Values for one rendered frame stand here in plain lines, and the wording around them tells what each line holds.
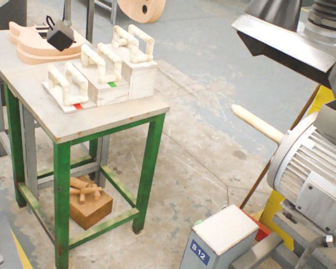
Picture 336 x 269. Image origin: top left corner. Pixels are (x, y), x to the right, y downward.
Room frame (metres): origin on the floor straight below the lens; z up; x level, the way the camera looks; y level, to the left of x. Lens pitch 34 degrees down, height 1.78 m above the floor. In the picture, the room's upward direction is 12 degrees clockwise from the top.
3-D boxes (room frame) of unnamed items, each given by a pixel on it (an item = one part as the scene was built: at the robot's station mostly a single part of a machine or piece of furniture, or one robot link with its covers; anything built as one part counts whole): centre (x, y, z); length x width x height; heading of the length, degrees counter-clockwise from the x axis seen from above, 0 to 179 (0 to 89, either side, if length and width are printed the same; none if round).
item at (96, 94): (1.49, 0.37, 0.98); 0.27 x 0.16 x 0.09; 44
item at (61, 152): (1.11, 0.41, 0.45); 0.05 x 0.05 x 0.90; 46
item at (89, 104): (1.38, 0.48, 0.94); 0.27 x 0.15 x 0.01; 44
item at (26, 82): (1.48, 0.44, 0.55); 0.62 x 0.58 x 0.76; 46
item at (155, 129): (1.47, 0.07, 0.45); 0.05 x 0.05 x 0.90; 46
